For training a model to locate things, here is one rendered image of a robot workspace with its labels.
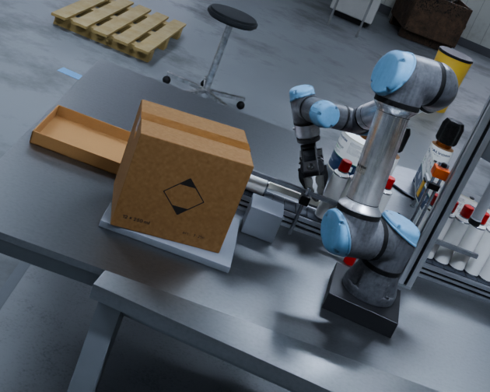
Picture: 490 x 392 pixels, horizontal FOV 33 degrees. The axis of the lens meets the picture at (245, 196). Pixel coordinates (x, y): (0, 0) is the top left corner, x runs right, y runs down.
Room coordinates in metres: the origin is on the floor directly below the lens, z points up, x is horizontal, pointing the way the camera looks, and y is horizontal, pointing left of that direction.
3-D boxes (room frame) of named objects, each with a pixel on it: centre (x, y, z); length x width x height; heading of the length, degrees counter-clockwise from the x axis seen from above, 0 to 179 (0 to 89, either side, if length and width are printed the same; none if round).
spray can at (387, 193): (2.39, -0.39, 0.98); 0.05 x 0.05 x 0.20
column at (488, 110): (2.26, -0.54, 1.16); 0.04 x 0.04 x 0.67; 4
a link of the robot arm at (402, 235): (2.03, -0.40, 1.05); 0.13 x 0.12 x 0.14; 119
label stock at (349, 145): (2.89, -0.34, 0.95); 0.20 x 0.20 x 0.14
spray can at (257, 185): (2.36, 0.05, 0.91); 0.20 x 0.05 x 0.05; 93
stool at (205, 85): (5.64, 0.57, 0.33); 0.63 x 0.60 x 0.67; 173
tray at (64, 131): (2.33, 0.51, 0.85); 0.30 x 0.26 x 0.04; 94
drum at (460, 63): (8.18, -1.38, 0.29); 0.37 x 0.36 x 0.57; 175
